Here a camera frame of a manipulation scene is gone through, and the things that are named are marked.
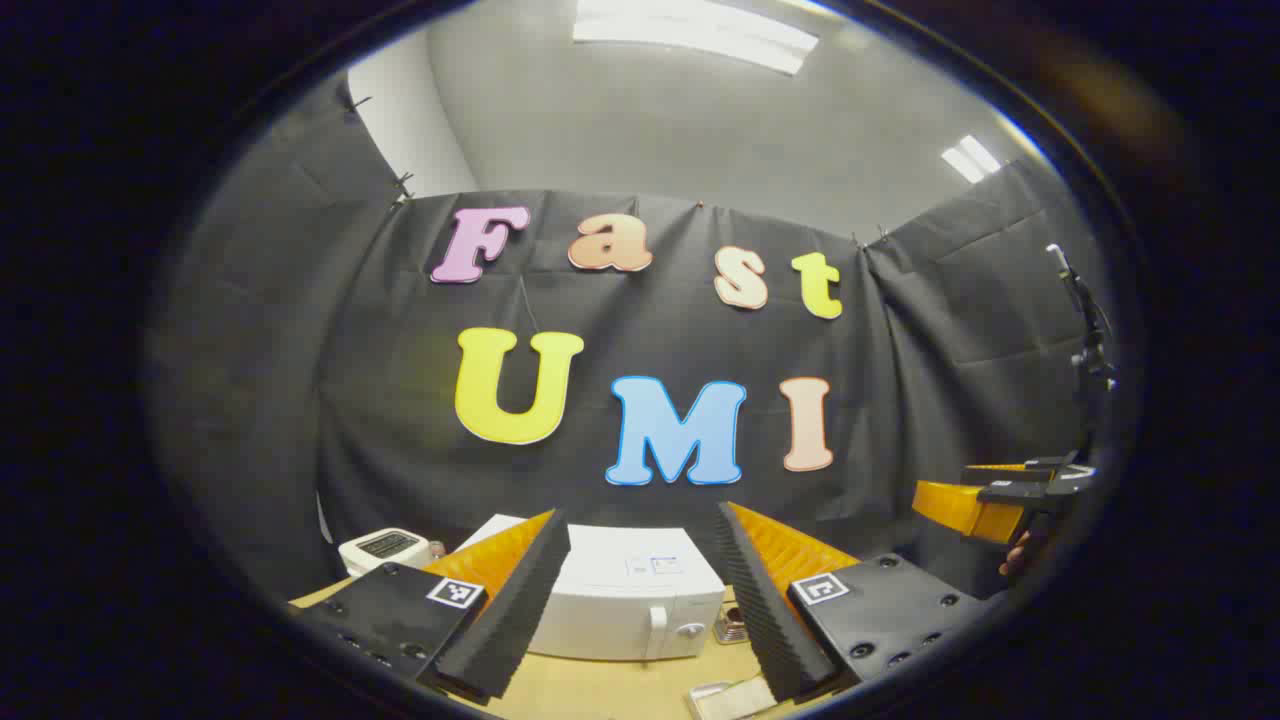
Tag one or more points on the white microwave oven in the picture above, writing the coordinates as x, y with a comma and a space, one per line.
620, 590

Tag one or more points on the small ceiling light panel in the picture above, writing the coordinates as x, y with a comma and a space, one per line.
970, 158

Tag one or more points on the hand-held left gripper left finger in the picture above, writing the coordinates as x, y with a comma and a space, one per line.
510, 620

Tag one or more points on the white rectangular tray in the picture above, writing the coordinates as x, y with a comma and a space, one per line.
700, 695

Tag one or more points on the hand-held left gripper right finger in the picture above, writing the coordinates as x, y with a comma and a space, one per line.
770, 620

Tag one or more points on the large ceiling light panel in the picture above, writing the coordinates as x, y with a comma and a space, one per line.
700, 35

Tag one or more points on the black tripod stand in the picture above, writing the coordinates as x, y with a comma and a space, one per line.
1088, 340

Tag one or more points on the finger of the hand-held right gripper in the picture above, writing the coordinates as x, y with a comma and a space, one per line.
965, 505
1000, 468

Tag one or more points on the white toaster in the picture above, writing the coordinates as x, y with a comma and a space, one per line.
385, 548

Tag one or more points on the metal utensil holder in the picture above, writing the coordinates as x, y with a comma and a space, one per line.
733, 625

